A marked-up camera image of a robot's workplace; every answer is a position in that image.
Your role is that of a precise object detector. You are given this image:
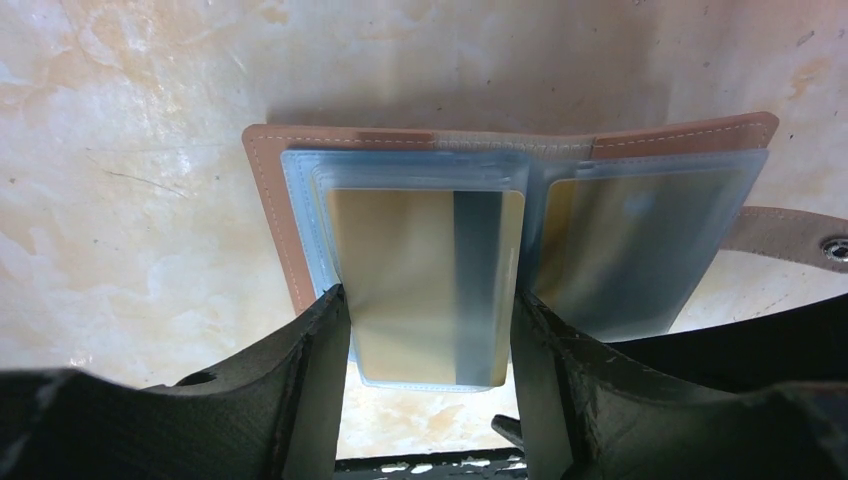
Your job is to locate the gold striped credit card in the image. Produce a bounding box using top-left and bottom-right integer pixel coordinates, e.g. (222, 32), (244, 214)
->
(326, 189), (525, 391)

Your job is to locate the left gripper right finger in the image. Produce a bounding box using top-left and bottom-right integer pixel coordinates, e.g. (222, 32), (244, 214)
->
(511, 292), (847, 479)

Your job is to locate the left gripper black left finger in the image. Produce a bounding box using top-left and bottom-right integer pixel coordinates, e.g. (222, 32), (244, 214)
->
(1, 285), (351, 479)

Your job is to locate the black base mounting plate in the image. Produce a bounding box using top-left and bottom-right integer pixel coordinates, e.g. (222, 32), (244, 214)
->
(332, 448), (528, 480)

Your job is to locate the pink leather card holder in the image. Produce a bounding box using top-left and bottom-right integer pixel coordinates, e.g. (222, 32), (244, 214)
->
(240, 111), (848, 392)

